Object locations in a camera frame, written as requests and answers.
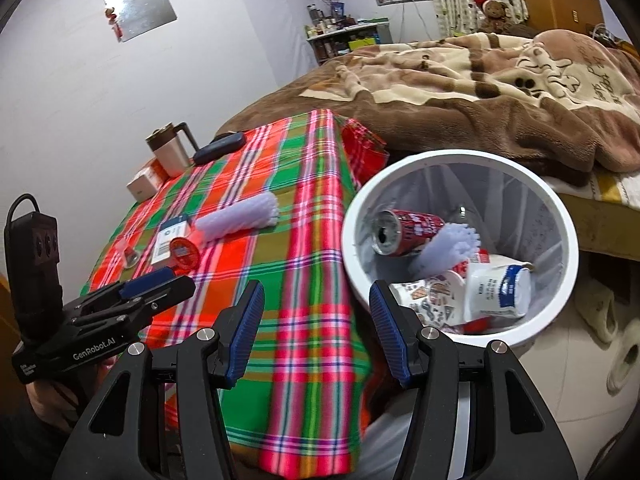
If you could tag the dark blue case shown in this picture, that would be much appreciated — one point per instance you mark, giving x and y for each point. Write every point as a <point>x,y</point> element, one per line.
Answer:
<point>217,147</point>

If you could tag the white round trash bin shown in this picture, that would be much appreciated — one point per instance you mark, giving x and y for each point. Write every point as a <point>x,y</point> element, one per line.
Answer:
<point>357,280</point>

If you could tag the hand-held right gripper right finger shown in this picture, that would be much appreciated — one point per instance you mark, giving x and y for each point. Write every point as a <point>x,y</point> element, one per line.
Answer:
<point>392,330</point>

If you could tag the person's grey trouser leg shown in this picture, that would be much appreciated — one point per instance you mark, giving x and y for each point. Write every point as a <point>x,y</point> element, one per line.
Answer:
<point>385,445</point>

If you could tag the person's left hand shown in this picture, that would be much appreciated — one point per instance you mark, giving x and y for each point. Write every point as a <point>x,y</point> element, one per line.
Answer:
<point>50,405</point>

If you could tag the white cup with blue label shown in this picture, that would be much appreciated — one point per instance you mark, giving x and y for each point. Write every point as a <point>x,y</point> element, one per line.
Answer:
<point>490,290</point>

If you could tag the purple fuzzy sock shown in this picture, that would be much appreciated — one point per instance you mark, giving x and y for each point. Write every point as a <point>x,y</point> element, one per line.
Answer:
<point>235,216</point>

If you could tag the blue and white packet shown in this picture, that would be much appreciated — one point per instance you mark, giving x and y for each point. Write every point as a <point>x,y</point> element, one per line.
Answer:
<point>170,240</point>

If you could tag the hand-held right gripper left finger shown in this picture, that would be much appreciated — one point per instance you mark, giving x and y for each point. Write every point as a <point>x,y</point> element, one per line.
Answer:
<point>247,330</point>

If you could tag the red drink can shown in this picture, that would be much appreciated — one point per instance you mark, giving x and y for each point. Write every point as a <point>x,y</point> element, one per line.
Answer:
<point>415,227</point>

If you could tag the plaid tablecloth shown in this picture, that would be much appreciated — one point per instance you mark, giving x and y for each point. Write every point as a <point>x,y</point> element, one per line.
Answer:
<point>280,200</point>

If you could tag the red round lid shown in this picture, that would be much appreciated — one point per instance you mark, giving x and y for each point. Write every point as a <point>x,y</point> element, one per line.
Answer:
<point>186,255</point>

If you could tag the yellow bed mattress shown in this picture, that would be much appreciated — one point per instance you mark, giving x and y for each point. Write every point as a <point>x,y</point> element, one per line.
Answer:
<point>595,225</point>

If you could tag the red hanging ornament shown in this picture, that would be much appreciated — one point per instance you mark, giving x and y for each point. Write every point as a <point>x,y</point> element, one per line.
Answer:
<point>114,22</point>

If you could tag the steel travel mug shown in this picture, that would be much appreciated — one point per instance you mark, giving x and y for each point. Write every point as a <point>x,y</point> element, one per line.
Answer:
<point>167,157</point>

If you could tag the clear plastic lid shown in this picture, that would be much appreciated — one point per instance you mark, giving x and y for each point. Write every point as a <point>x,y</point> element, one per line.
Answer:
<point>131,256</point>

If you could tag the row of bottles and jars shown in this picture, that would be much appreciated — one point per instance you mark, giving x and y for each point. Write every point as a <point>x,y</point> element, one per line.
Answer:
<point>330,22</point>

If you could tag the silver foil wall sheet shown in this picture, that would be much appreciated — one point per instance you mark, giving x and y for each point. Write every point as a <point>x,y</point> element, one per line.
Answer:
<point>142,10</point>

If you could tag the clear plastic bin liner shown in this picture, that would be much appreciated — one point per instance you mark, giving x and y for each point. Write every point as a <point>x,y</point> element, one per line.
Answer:
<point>505,200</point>

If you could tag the small white orange box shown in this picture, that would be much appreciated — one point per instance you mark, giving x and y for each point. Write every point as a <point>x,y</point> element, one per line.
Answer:
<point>142,185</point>

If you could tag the brown beige printed blanket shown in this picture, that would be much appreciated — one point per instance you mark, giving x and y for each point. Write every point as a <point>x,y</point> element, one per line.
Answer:
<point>450,85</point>

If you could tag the patterned paper cup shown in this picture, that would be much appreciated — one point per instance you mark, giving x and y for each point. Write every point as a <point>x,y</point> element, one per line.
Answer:
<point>430,300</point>

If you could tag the cream slipper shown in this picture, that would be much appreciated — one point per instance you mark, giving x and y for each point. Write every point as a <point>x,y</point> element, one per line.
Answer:
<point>625,360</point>
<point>597,312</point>

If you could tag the red gift bag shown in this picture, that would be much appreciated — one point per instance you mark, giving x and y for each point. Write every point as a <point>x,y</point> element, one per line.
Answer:
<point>362,147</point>

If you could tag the white wall shelf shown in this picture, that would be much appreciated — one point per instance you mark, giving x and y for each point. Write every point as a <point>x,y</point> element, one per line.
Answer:
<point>360,35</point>

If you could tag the brown teddy bear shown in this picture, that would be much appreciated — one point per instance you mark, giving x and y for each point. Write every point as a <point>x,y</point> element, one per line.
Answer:
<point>497,15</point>

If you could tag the white patterned bed sheet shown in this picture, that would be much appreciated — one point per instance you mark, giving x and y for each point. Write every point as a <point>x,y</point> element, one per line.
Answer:
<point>620,187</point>

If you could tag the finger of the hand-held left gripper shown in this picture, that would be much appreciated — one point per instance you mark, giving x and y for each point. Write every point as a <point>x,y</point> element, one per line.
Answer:
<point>170,289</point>
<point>147,277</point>

